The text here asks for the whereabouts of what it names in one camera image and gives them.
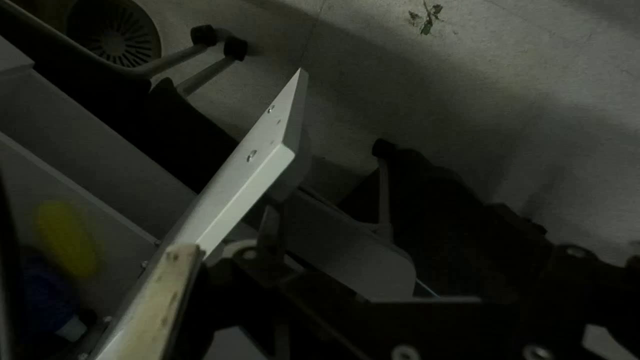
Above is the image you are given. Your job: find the metal rod with black cap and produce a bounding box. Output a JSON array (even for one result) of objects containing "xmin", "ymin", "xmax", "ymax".
[
  {"xmin": 175, "ymin": 34, "xmax": 252, "ymax": 96},
  {"xmin": 148, "ymin": 22, "xmax": 222, "ymax": 87}
]

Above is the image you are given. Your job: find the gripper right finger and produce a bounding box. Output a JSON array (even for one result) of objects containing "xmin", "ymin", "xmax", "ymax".
[{"xmin": 526, "ymin": 242, "xmax": 640, "ymax": 360}]

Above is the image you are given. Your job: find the black bulky equipment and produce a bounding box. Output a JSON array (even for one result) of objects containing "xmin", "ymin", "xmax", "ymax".
[{"xmin": 337, "ymin": 139, "xmax": 560, "ymax": 302}]

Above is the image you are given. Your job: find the small white cabinet door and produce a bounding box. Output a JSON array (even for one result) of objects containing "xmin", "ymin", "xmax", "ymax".
[{"xmin": 159, "ymin": 67, "xmax": 313, "ymax": 260}]

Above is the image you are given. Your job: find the round ribbed grey disc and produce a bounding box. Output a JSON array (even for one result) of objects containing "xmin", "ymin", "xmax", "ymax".
[{"xmin": 67, "ymin": 0, "xmax": 164, "ymax": 71}]

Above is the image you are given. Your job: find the yellow toy banana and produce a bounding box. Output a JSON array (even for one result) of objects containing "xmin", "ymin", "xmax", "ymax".
[{"xmin": 33, "ymin": 199, "xmax": 102, "ymax": 282}]

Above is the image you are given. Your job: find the blue plastic bottle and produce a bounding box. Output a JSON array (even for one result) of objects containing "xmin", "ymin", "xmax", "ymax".
[{"xmin": 19, "ymin": 256, "xmax": 92, "ymax": 341}]

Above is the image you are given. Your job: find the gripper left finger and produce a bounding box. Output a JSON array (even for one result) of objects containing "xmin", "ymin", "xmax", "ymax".
[{"xmin": 92, "ymin": 242, "xmax": 206, "ymax": 360}]

